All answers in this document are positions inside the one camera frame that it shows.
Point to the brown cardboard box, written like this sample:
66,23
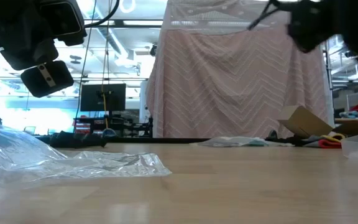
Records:
306,124

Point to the wide black rubber bands bunch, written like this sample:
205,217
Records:
76,140

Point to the teal fabric rolls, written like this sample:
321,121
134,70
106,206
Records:
353,114

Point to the small laptop screen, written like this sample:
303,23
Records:
30,130

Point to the black monitor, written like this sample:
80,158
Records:
92,99

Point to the wooden shelf board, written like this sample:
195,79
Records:
356,120

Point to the pink chevron curtain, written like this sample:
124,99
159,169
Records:
228,93

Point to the red storage bins stack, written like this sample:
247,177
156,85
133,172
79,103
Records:
81,128

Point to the ceiling light panel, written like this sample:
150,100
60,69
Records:
141,22

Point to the grey dome object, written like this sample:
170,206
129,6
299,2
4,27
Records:
109,133

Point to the black workbench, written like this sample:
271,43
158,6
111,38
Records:
120,124

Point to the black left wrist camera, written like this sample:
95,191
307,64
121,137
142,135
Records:
62,21

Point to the black ceiling camera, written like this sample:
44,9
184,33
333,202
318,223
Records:
351,54

